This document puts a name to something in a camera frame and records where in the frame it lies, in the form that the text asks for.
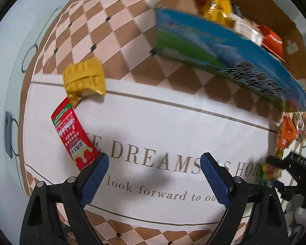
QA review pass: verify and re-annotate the large yellow snack packet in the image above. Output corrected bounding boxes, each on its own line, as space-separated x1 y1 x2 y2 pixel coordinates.
196 0 234 27

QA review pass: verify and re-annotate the black striped snack packet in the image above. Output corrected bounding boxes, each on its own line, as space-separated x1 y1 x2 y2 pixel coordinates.
231 2 244 18

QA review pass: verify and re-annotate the small yellow snack packet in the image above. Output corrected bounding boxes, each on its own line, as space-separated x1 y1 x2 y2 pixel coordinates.
62 58 107 108

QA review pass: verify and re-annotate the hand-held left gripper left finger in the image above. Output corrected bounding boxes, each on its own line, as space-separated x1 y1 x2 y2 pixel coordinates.
20 153 110 245

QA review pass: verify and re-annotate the orange snack packet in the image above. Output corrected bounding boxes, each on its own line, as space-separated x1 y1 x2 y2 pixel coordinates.
275 116 300 159
257 25 286 62

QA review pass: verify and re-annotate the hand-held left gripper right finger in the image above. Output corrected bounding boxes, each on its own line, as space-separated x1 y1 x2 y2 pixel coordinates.
201 153 290 245

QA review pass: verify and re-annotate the cardboard box with blue print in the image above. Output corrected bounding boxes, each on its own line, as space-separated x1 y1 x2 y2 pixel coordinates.
152 0 306 113

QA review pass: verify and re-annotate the white grey snack packet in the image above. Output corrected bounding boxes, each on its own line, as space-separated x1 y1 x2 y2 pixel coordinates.
229 14 264 47

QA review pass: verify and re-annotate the checkered tablecloth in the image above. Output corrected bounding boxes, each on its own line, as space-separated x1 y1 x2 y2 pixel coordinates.
20 0 306 245

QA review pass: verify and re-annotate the small grey device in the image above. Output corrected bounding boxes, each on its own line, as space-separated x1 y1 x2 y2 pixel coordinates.
4 111 15 158

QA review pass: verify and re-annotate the white padded chair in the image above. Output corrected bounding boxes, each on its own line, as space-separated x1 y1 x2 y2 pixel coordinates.
284 194 306 235

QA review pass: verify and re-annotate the white cartoon snack packet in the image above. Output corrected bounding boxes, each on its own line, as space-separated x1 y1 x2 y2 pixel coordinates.
293 111 306 148

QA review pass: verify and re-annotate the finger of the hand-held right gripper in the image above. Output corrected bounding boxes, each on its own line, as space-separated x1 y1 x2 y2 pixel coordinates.
275 180 300 201
266 152 306 178

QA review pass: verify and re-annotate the long red snack packet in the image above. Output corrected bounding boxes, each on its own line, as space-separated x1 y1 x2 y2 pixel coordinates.
51 97 100 172

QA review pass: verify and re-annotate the colourful candy bag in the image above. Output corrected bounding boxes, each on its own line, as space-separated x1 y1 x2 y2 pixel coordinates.
259 163 282 184

